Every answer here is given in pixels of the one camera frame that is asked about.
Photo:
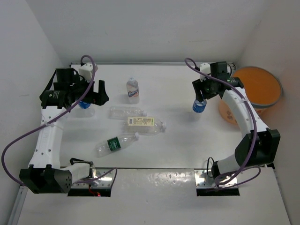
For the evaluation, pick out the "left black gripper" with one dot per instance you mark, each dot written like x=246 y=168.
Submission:
x=98 y=98

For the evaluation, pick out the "metal base plate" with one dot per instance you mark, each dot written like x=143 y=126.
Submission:
x=203 y=181
x=101 y=178

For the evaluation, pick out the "yellow label lying bottle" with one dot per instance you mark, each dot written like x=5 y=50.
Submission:
x=143 y=125

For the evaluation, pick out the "orange bin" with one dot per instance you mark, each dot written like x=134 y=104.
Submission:
x=263 y=89

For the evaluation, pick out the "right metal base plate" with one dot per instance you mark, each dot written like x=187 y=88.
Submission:
x=203 y=181

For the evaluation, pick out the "clear unlabelled lying bottle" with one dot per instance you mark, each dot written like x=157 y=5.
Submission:
x=122 y=112

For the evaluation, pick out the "square clear bottle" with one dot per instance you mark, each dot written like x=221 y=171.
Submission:
x=133 y=90

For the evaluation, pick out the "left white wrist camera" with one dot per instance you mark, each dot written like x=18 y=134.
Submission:
x=86 y=71

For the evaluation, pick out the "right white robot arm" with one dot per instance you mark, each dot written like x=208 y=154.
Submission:
x=259 y=143

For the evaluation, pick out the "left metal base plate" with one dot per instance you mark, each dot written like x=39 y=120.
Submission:
x=101 y=178

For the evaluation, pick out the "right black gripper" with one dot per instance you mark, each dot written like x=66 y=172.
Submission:
x=198 y=85

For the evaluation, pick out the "blue label bottle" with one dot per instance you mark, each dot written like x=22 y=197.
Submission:
x=198 y=108
x=85 y=110

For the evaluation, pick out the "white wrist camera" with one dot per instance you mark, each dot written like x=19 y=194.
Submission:
x=205 y=68
x=86 y=71

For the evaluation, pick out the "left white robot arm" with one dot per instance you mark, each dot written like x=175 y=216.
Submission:
x=44 y=174

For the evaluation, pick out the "green label lying bottle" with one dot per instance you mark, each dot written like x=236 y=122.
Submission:
x=115 y=144

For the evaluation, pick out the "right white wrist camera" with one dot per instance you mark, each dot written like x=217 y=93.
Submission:
x=205 y=68

